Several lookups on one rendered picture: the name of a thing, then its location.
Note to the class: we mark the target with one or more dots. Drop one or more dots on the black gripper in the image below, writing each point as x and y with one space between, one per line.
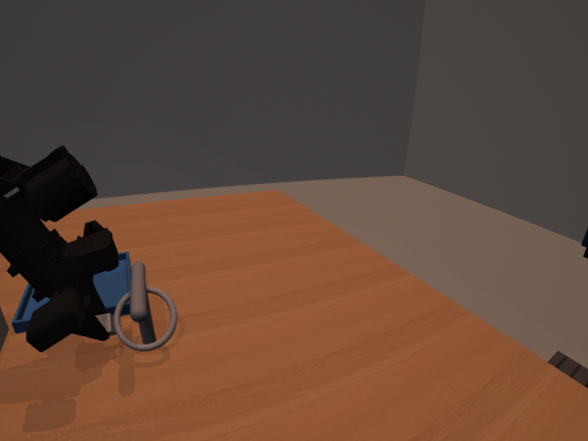
69 311

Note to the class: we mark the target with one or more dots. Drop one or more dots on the blue tray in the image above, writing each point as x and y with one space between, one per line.
111 287

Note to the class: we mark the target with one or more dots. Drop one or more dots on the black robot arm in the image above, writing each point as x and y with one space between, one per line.
50 190

